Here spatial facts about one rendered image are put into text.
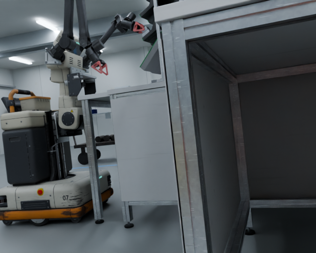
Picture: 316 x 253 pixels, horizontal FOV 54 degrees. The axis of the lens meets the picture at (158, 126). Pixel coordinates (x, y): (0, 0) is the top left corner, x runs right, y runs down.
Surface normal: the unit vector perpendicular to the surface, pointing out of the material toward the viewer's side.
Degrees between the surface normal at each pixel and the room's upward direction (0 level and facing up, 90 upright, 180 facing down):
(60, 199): 90
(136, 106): 90
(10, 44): 90
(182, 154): 90
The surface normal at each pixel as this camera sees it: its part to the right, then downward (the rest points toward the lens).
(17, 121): -0.22, 0.04
